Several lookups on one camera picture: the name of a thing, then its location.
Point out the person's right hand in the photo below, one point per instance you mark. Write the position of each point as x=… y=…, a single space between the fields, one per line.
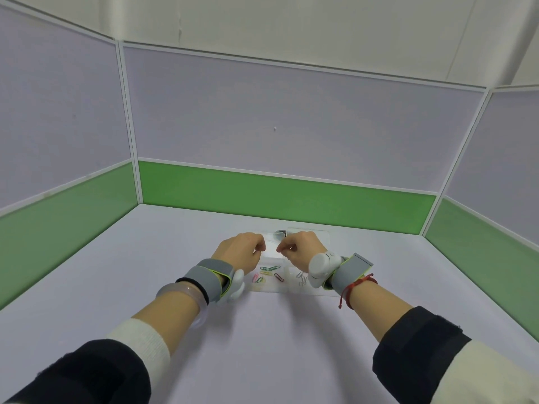
x=304 y=248

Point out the person's left hand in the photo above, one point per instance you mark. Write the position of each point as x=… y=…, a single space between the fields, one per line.
x=236 y=250

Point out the white wrist tracker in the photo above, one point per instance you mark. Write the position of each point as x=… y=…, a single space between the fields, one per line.
x=322 y=268
x=236 y=286

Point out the person's right fingers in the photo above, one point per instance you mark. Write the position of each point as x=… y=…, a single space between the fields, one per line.
x=285 y=247

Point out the person's right forearm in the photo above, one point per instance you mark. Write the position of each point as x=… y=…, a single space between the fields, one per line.
x=374 y=309

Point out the pile of coloured paper clips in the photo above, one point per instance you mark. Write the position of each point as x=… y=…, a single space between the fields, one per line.
x=266 y=273

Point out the purple and green partition panel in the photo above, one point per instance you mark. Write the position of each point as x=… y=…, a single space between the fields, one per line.
x=59 y=142
x=286 y=142
x=497 y=176

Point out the person's left fingers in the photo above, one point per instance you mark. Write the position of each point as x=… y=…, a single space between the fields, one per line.
x=257 y=247

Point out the white sleeve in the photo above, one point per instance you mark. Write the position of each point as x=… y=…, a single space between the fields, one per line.
x=497 y=374
x=141 y=338

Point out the person's left forearm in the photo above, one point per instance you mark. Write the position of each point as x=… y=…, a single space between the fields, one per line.
x=168 y=319

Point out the clear plastic compartment box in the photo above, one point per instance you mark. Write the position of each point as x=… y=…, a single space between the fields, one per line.
x=290 y=286

